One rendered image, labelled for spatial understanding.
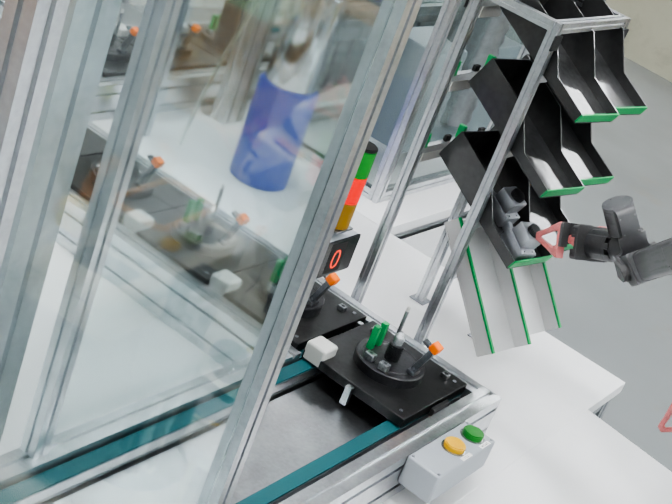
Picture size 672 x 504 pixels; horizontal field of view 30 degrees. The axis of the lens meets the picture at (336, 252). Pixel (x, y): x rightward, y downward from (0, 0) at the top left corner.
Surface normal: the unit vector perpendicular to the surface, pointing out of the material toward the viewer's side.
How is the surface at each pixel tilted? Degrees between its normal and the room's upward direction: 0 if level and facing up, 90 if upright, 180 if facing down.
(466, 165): 90
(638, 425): 0
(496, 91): 90
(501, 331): 45
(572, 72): 25
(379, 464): 0
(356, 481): 0
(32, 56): 90
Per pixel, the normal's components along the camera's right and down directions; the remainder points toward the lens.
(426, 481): -0.56, 0.18
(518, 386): 0.33, -0.85
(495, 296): 0.69, -0.23
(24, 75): 0.76, 0.50
